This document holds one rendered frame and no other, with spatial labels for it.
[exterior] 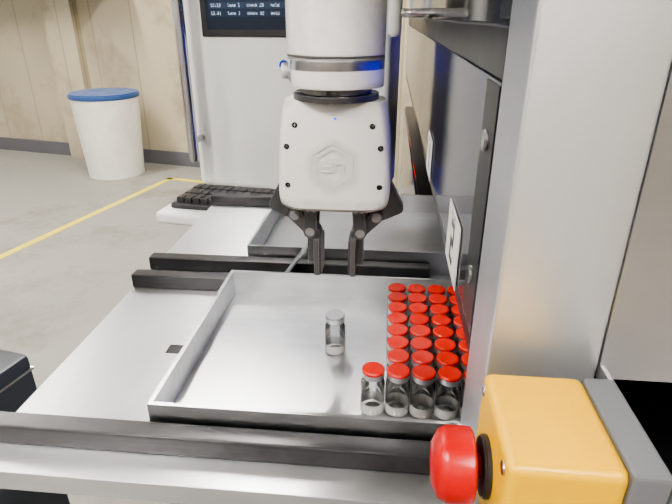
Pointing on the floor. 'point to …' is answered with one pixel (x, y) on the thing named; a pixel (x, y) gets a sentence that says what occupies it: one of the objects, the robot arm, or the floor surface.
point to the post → (564, 183)
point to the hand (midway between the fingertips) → (336, 252)
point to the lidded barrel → (109, 131)
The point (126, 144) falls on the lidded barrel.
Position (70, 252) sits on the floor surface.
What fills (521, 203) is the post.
